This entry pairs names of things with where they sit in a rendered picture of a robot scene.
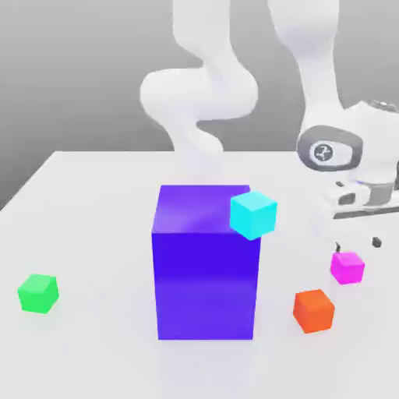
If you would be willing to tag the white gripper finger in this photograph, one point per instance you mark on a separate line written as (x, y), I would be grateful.
(338, 247)
(376, 242)

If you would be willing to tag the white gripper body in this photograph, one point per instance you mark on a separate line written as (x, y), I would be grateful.
(358, 223)

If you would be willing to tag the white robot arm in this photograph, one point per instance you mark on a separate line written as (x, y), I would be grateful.
(199, 93)

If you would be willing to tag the small magenta cube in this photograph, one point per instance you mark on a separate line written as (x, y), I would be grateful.
(347, 268)

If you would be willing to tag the small orange cube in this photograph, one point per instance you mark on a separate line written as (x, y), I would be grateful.
(313, 311)

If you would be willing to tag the small cyan cube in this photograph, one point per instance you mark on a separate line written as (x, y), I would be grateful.
(253, 215)

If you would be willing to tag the small green cube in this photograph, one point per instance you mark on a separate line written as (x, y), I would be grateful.
(38, 294)

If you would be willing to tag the large purple box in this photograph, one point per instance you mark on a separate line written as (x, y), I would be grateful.
(204, 274)

